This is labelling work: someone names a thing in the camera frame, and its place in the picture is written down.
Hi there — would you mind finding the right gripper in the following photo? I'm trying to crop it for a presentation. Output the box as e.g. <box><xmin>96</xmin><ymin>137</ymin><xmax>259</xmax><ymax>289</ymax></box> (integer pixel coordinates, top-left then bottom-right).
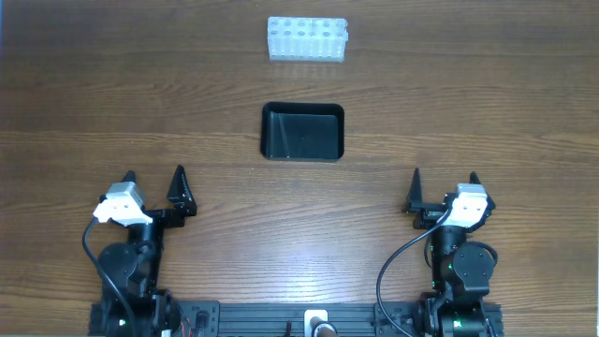
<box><xmin>403</xmin><ymin>167</ymin><xmax>497</xmax><ymax>230</ymax></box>

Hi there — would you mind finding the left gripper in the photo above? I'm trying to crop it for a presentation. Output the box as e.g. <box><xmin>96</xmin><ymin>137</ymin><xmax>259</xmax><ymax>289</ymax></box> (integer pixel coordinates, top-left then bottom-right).
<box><xmin>120</xmin><ymin>164</ymin><xmax>198</xmax><ymax>229</ymax></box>

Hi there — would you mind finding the clear test tube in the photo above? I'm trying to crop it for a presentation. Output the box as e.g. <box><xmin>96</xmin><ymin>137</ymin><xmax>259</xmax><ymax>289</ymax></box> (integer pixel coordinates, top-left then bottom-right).
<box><xmin>275</xmin><ymin>111</ymin><xmax>291</xmax><ymax>159</ymax></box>
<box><xmin>265</xmin><ymin>110</ymin><xmax>275</xmax><ymax>159</ymax></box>

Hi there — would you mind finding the black tray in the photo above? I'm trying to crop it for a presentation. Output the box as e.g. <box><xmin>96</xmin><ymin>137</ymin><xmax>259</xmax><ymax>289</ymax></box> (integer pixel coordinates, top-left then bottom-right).
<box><xmin>259</xmin><ymin>101</ymin><xmax>346</xmax><ymax>163</ymax></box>

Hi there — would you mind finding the white test tube rack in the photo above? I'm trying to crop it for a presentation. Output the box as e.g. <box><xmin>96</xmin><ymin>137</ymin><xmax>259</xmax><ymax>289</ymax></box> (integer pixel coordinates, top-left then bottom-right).
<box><xmin>267</xmin><ymin>16</ymin><xmax>350</xmax><ymax>64</ymax></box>

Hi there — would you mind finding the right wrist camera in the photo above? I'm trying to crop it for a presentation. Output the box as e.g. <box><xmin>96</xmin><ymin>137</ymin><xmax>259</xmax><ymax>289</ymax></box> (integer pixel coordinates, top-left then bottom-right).
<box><xmin>444</xmin><ymin>183</ymin><xmax>490</xmax><ymax>229</ymax></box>

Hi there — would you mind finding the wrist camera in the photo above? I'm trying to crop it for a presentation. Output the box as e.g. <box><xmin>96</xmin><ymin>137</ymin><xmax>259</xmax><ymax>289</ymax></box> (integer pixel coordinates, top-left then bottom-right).
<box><xmin>444</xmin><ymin>183</ymin><xmax>490</xmax><ymax>229</ymax></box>
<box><xmin>92</xmin><ymin>181</ymin><xmax>154</xmax><ymax>227</ymax></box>

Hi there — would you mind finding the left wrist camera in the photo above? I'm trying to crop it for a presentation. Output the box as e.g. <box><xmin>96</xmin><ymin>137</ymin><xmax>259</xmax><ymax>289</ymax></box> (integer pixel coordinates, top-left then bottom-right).
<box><xmin>92</xmin><ymin>181</ymin><xmax>154</xmax><ymax>227</ymax></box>

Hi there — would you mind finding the black cable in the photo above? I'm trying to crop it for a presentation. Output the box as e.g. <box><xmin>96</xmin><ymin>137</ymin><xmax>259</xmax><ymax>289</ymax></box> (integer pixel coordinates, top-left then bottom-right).
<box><xmin>81</xmin><ymin>217</ymin><xmax>139</xmax><ymax>337</ymax></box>
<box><xmin>375</xmin><ymin>210</ymin><xmax>453</xmax><ymax>337</ymax></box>

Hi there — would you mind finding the mounting rail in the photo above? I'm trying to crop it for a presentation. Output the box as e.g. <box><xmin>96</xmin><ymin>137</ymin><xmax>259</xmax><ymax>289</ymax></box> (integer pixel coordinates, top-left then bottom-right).
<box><xmin>88</xmin><ymin>300</ymin><xmax>505</xmax><ymax>337</ymax></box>

